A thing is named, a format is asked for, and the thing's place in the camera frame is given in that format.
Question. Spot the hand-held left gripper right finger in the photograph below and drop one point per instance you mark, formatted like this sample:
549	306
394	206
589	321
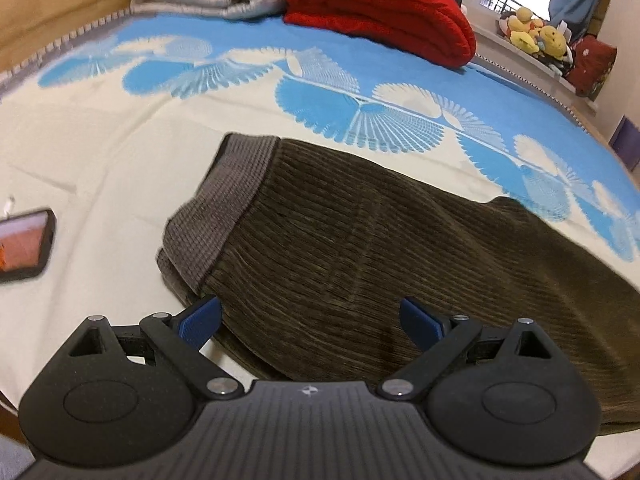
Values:
422	325

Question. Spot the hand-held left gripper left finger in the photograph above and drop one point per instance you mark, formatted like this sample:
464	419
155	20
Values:
202	322

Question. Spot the blue cream printed bedsheet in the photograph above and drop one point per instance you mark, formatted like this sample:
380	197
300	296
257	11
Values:
100	160

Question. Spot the black smartphone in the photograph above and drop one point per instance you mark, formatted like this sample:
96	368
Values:
25	245

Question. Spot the person's left leg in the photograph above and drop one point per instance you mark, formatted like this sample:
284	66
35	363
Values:
12	460

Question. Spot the purple chair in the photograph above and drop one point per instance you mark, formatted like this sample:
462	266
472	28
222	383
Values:
627	142

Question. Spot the pile of plush toys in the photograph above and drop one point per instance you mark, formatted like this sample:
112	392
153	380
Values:
530	35

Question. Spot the dark red cushion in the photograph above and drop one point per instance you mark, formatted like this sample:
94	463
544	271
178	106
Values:
592	65

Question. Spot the red folded blanket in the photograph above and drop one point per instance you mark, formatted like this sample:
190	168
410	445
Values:
375	5

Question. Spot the black window railing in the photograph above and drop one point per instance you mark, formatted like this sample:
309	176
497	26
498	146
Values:
515	1

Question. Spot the wooden bed frame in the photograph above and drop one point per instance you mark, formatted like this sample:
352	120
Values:
50	10

